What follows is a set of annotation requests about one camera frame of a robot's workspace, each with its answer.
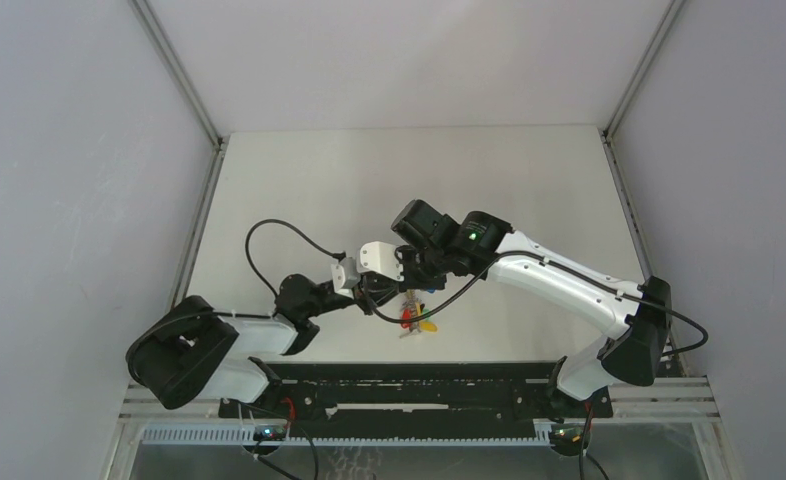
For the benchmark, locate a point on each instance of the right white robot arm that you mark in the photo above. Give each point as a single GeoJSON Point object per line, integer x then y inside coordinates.
{"type": "Point", "coordinates": [633, 318]}

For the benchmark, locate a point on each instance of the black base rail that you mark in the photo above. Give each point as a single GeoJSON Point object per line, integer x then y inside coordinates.
{"type": "Point", "coordinates": [452, 405]}

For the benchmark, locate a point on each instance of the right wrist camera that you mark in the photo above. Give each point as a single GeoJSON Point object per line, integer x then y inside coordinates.
{"type": "Point", "coordinates": [380, 258]}

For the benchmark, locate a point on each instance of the keyring with yellow handle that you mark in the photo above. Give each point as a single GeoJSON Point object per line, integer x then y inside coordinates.
{"type": "Point", "coordinates": [413, 307]}

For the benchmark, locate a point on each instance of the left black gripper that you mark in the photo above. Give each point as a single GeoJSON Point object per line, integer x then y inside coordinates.
{"type": "Point", "coordinates": [370, 294]}

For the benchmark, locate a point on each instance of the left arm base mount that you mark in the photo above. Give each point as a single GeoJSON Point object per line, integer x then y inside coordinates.
{"type": "Point", "coordinates": [270, 397]}

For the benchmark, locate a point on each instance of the right aluminium frame post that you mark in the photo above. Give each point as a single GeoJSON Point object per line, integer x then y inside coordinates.
{"type": "Point", "coordinates": [651, 52]}

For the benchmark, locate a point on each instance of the left aluminium frame post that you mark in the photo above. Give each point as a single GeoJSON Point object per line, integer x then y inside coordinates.
{"type": "Point", "coordinates": [147, 16]}

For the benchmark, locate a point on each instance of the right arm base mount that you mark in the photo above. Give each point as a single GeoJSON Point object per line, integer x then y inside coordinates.
{"type": "Point", "coordinates": [559, 407]}

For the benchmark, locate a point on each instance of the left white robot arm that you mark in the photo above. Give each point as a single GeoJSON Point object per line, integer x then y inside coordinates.
{"type": "Point", "coordinates": [196, 352]}

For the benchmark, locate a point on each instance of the aluminium frame post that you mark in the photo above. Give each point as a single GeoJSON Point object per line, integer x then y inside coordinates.
{"type": "Point", "coordinates": [147, 16]}
{"type": "Point", "coordinates": [651, 52]}

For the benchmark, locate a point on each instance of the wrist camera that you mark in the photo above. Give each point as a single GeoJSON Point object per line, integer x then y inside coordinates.
{"type": "Point", "coordinates": [345, 277]}
{"type": "Point", "coordinates": [380, 258]}

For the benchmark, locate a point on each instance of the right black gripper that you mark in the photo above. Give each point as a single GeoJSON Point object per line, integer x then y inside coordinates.
{"type": "Point", "coordinates": [404, 253]}

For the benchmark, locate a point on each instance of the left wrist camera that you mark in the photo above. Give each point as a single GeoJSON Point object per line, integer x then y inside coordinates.
{"type": "Point", "coordinates": [345, 277]}

